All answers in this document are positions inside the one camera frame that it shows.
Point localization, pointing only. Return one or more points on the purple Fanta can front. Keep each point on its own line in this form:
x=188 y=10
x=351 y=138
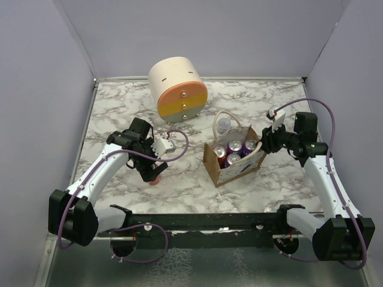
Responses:
x=234 y=147

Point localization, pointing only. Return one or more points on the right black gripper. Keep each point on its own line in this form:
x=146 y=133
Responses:
x=268 y=144

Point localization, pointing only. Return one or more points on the beige cylindrical drawer unit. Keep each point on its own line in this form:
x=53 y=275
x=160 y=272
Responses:
x=177 y=89

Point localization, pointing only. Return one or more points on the purple fanta can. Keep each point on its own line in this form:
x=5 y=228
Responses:
x=231 y=159
x=248 y=147
x=234 y=147

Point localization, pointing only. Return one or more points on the red cola can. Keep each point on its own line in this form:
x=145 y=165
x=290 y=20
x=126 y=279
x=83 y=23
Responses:
x=221 y=154
x=156 y=181

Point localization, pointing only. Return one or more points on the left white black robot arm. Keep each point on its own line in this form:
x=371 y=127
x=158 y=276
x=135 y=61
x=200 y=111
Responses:
x=72 y=214

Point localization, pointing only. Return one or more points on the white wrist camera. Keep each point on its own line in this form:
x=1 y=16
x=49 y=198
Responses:
x=162 y=146
x=277 y=117

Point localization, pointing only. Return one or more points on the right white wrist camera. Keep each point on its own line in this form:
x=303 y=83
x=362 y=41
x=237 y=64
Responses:
x=277 y=117

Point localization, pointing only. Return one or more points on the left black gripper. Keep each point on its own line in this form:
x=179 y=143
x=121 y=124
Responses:
x=146 y=171

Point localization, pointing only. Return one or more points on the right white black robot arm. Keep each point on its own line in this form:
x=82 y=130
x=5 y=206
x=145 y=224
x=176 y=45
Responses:
x=343 y=234

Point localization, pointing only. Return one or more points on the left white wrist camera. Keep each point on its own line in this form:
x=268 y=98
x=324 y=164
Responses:
x=162 y=146

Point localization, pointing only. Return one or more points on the burlap canvas tote bag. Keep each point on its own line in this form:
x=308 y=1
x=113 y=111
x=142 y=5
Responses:
x=245 y=165

